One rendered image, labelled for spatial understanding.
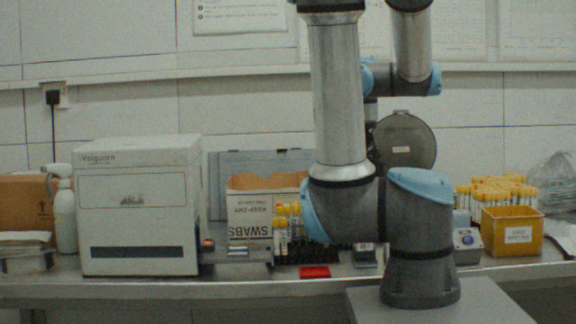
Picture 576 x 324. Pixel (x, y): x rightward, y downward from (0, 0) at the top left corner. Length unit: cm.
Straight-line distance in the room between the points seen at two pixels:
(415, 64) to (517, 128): 98
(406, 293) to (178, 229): 57
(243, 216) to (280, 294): 36
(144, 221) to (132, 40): 79
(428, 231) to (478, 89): 110
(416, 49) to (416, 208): 31
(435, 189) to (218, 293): 58
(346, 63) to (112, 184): 65
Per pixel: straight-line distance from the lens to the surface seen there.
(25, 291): 161
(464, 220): 168
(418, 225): 116
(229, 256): 154
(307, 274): 153
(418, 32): 124
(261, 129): 211
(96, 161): 153
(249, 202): 179
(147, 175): 151
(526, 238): 166
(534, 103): 228
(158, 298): 153
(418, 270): 117
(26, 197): 196
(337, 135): 113
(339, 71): 111
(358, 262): 157
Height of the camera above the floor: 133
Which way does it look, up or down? 8 degrees down
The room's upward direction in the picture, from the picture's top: 2 degrees counter-clockwise
